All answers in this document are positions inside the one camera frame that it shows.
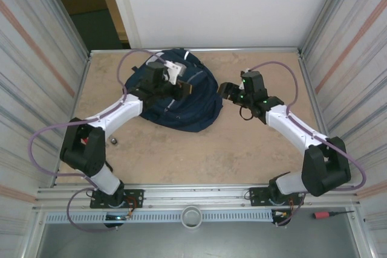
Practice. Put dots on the navy blue backpack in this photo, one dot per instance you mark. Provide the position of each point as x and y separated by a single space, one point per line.
196 110

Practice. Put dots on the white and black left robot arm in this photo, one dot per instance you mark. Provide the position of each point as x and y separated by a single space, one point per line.
121 113

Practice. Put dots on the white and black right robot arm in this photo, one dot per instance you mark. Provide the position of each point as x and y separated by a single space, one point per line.
326 167

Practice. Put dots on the translucent corrugated side panel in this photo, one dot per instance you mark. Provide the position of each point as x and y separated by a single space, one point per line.
362 73
24 73

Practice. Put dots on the small electronics board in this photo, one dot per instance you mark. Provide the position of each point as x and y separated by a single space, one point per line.
116 217
282 214

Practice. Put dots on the white round pipe fitting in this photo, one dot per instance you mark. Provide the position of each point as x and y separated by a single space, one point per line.
191 216

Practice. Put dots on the red grip precision screwdriver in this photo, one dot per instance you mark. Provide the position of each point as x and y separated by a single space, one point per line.
320 214

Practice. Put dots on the aluminium back rail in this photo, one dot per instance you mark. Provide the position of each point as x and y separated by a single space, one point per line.
257 49

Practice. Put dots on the aluminium side rail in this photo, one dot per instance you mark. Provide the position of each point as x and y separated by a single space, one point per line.
311 89
81 89

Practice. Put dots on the aluminium front rail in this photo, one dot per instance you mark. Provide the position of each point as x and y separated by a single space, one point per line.
193 193

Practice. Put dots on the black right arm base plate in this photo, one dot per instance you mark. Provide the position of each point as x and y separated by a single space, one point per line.
257 197

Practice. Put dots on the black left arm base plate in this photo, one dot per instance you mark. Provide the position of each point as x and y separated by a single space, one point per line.
136 199

